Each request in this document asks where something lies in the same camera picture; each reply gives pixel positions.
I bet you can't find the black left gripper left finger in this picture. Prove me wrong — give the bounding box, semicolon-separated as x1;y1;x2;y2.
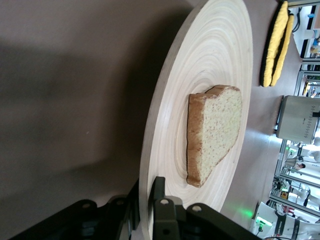
0;178;141;240

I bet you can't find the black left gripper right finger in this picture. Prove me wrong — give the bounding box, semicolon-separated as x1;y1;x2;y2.
147;176;256;240

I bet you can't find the background aluminium frame rack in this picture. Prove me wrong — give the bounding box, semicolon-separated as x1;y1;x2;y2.
294;57;320;97

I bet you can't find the yellow oven mitt with thumb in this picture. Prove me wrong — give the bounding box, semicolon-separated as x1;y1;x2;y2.
269;14;296;87

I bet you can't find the chrome and beige toaster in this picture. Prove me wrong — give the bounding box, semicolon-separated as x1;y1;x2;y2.
274;94;320;145

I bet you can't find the slice of bread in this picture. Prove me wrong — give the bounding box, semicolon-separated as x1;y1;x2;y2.
186;84;244;188

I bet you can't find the round wooden plate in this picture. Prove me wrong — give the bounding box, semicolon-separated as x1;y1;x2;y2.
138;0;253;240

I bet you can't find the brown table cover cloth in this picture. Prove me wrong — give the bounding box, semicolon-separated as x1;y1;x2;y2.
0;0;305;240

